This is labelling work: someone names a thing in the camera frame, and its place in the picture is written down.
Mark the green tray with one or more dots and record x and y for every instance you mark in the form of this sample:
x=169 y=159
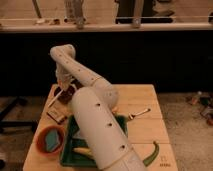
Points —
x=71 y=150

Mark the dark purple bowl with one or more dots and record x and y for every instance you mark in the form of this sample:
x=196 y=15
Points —
x=66 y=96

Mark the orange bowl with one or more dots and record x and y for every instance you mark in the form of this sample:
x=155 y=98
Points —
x=40 y=140

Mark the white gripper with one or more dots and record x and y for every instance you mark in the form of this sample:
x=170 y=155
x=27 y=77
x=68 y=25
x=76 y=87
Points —
x=64 y=79

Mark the white handled brush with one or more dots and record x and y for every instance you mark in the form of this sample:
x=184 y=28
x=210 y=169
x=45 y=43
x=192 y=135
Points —
x=57 y=92

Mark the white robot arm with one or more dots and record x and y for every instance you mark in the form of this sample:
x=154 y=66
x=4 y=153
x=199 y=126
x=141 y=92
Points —
x=92 y=106

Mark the small wooden block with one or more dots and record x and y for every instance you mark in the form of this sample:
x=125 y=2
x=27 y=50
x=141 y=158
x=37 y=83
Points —
x=58 y=118

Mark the green chili pepper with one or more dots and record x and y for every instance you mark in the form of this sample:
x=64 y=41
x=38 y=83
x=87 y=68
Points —
x=148 y=160

